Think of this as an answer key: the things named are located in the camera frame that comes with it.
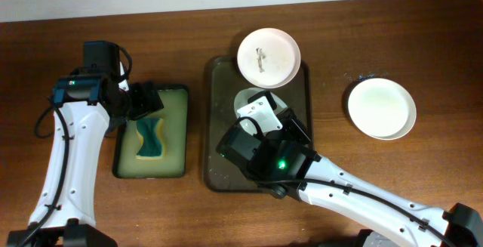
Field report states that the pale green plate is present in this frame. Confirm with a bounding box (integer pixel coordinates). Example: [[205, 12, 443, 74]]
[[233, 88, 288, 134]]

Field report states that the yellow green sponge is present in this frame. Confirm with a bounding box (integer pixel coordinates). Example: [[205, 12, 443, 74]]
[[136, 118, 165, 159]]

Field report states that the cream white plate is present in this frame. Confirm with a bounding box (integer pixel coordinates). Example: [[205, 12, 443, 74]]
[[346, 78, 417, 140]]

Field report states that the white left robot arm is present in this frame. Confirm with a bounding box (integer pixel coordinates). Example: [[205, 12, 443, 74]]
[[7, 75, 163, 246]]

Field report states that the green soapy water tray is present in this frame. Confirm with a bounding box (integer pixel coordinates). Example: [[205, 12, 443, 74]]
[[112, 84, 189, 179]]

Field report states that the pink dirty plate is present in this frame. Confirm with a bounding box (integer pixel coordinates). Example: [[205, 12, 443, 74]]
[[236, 28, 301, 89]]

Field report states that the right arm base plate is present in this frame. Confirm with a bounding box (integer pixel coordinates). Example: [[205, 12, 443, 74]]
[[320, 228, 397, 247]]

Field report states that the dark brown serving tray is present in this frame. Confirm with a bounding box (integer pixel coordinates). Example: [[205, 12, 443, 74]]
[[203, 56, 314, 193]]

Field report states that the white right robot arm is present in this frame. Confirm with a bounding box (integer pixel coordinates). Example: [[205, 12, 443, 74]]
[[257, 108, 482, 246]]

